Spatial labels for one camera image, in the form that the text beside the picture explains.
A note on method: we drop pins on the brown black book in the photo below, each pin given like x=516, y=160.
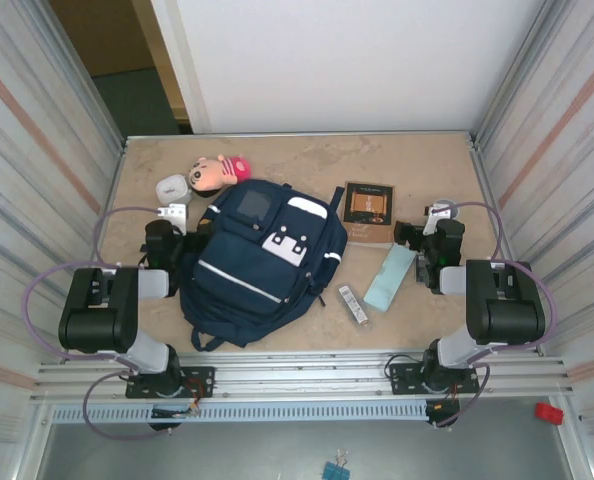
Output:
x=369, y=210

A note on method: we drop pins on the light blue pencil case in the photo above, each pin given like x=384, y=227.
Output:
x=389, y=277

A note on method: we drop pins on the navy blue backpack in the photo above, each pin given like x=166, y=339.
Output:
x=257, y=265

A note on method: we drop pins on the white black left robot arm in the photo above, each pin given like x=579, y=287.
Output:
x=92, y=320

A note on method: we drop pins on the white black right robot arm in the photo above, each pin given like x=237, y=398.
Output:
x=507, y=310

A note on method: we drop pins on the white square box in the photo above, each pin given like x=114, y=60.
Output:
x=172, y=189

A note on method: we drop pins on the pink plush doll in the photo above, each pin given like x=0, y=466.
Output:
x=212, y=175

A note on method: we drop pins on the red plastic block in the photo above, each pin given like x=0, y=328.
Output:
x=548, y=414

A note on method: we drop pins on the blue binder clip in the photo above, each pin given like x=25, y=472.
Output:
x=343, y=472
x=329, y=471

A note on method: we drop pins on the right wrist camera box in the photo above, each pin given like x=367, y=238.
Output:
x=432, y=222

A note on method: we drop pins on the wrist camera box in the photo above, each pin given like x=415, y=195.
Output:
x=432, y=222
x=174, y=215

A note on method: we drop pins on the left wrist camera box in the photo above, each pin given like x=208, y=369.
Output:
x=174, y=215

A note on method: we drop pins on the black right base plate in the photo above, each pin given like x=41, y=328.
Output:
x=402, y=372

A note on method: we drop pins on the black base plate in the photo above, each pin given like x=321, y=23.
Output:
x=199, y=377
x=402, y=372

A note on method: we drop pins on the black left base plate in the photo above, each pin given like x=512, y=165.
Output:
x=199, y=377

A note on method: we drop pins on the aluminium mounting rail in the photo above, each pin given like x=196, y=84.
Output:
x=302, y=372

